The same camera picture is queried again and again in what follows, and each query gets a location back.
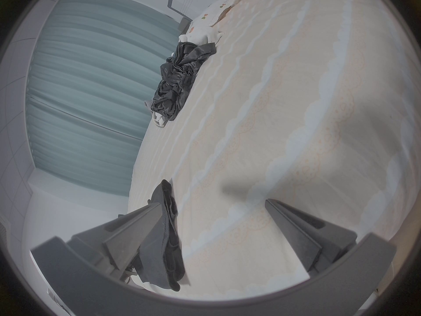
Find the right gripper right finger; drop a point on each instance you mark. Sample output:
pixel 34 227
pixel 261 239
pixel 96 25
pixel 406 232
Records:
pixel 291 232

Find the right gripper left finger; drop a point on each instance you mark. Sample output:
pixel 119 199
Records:
pixel 131 235

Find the black T-shirt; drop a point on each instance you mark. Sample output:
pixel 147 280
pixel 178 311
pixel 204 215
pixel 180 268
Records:
pixel 164 242

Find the bed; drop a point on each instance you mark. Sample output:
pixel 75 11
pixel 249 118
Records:
pixel 296 110

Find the pile of clothes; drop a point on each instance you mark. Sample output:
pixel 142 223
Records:
pixel 177 77

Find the blue-green curtain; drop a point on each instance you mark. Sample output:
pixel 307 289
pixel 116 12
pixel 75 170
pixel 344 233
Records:
pixel 92 94

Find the grey bedside table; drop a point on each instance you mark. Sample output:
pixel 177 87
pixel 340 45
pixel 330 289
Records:
pixel 184 25

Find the white printed pillow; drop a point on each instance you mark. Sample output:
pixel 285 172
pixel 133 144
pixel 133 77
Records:
pixel 210 18

